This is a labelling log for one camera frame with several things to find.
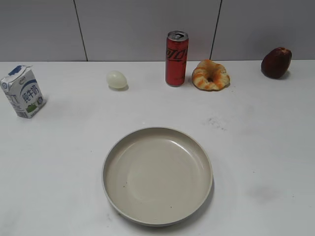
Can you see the white egg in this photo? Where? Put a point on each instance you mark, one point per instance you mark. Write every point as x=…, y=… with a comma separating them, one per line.
x=116, y=80

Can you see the white blue milk carton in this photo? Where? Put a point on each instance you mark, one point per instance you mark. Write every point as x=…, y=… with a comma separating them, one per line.
x=22, y=91

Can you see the red soda can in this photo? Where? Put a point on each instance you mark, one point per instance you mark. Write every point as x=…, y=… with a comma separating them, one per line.
x=177, y=44

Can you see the beige round plate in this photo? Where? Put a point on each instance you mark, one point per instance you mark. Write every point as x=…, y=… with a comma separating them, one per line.
x=157, y=176

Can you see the glazed croissant bread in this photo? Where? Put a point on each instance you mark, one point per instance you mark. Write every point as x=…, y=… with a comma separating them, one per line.
x=210, y=76

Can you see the dark red apple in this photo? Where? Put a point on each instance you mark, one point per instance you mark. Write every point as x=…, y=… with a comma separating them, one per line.
x=276, y=63

